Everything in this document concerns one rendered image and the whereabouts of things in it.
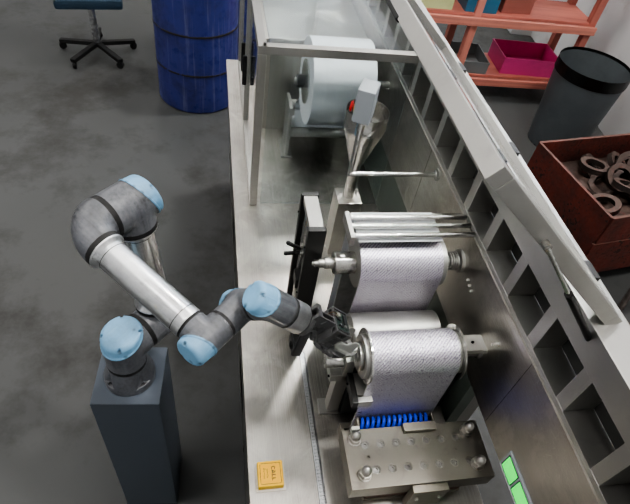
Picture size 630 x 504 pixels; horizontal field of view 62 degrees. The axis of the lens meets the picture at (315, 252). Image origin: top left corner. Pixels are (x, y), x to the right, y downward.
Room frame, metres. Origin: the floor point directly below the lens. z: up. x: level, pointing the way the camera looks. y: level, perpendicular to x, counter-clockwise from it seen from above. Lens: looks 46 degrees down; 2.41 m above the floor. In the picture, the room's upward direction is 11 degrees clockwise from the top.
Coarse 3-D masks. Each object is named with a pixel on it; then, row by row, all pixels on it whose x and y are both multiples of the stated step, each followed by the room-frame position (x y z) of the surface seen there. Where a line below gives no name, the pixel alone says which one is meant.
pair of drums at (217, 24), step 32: (160, 0) 3.56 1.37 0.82; (192, 0) 3.53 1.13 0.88; (224, 0) 3.66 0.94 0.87; (160, 32) 3.58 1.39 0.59; (192, 32) 3.52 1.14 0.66; (224, 32) 3.66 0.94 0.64; (160, 64) 3.60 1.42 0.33; (192, 64) 3.52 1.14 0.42; (224, 64) 3.66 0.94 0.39; (192, 96) 3.52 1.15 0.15; (224, 96) 3.66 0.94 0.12
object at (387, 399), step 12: (396, 384) 0.73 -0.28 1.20; (408, 384) 0.74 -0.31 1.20; (420, 384) 0.75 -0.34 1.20; (432, 384) 0.76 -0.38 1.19; (444, 384) 0.77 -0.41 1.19; (372, 396) 0.72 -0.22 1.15; (384, 396) 0.73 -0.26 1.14; (396, 396) 0.74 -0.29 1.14; (408, 396) 0.75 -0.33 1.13; (420, 396) 0.76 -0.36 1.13; (432, 396) 0.77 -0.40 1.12; (360, 408) 0.71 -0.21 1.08; (372, 408) 0.72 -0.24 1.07; (384, 408) 0.73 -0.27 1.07; (396, 408) 0.74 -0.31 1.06; (408, 408) 0.75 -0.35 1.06; (420, 408) 0.76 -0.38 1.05; (432, 408) 0.77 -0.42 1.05
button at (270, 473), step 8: (264, 464) 0.57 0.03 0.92; (272, 464) 0.58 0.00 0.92; (280, 464) 0.58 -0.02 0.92; (264, 472) 0.55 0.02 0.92; (272, 472) 0.55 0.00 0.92; (280, 472) 0.56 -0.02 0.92; (264, 480) 0.53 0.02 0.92; (272, 480) 0.53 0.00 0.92; (280, 480) 0.54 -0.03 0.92; (264, 488) 0.51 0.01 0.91; (272, 488) 0.52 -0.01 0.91
